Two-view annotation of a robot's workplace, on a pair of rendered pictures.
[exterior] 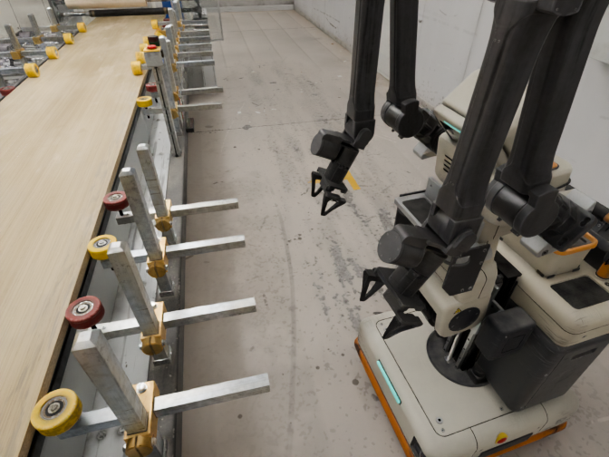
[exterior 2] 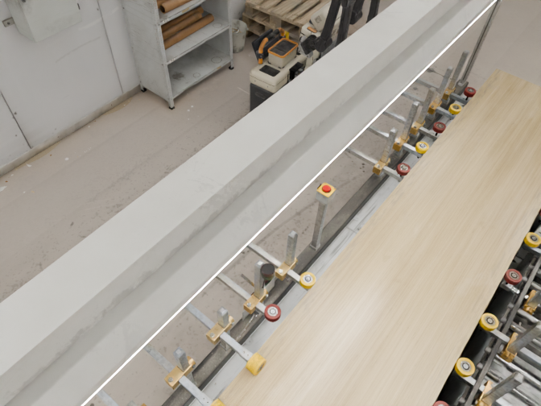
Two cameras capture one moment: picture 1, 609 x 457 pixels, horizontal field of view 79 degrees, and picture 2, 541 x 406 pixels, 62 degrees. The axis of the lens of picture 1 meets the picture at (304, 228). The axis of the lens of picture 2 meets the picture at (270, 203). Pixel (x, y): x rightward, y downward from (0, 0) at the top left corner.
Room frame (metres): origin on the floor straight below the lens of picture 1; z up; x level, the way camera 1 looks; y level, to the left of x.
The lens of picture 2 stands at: (2.93, 1.61, 2.92)
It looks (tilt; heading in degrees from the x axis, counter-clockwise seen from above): 52 degrees down; 230
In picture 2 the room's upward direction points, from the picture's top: 3 degrees clockwise
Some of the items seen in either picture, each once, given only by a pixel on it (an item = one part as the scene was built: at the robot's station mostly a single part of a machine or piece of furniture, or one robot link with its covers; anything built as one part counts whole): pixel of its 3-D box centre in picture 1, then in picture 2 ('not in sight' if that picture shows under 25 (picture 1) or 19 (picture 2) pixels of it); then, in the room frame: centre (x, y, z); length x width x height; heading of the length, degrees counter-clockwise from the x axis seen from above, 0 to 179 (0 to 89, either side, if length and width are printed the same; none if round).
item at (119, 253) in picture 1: (146, 317); (422, 116); (0.58, 0.39, 0.88); 0.04 x 0.04 x 0.48; 13
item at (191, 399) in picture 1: (169, 404); (427, 104); (0.39, 0.29, 0.82); 0.43 x 0.03 x 0.04; 103
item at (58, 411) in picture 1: (64, 420); (453, 113); (0.34, 0.48, 0.85); 0.08 x 0.08 x 0.11
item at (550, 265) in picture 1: (542, 238); (282, 53); (0.90, -0.75, 0.87); 0.23 x 0.15 x 0.11; 17
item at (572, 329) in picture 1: (506, 298); (282, 84); (0.89, -0.73, 0.59); 0.55 x 0.34 x 0.83; 17
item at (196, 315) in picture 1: (175, 319); (409, 124); (0.63, 0.35, 0.80); 0.43 x 0.03 x 0.04; 103
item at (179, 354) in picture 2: (175, 63); (185, 371); (2.77, 0.91, 0.90); 0.04 x 0.04 x 0.48; 13
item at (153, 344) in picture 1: (154, 327); (417, 126); (0.60, 0.40, 0.81); 0.14 x 0.06 x 0.05; 13
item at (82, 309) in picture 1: (90, 321); (437, 131); (0.59, 0.54, 0.85); 0.08 x 0.08 x 0.11
